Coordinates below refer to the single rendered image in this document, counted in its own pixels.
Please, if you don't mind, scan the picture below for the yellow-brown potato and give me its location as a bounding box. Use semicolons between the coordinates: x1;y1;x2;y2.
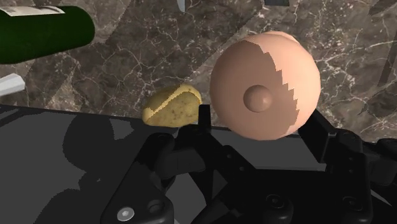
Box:
142;83;203;128

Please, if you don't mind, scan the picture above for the peach round knobbed object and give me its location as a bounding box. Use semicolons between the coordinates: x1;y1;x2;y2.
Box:
209;31;322;141

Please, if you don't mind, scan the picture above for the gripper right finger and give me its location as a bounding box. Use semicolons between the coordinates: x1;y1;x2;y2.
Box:
297;109;397;224

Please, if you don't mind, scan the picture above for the dark robot stand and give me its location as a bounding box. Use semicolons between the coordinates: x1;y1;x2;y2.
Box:
0;104;397;224

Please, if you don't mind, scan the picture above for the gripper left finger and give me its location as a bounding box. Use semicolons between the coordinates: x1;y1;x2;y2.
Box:
101;104;259;224

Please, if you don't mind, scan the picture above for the white flat object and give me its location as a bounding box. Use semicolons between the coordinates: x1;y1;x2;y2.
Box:
0;73;26;97

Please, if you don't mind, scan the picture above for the dark grey flat object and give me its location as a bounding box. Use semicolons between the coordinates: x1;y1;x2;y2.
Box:
263;0;291;7

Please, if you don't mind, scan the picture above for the dark green bottle white label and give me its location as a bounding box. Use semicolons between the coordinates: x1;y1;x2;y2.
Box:
0;5;95;65

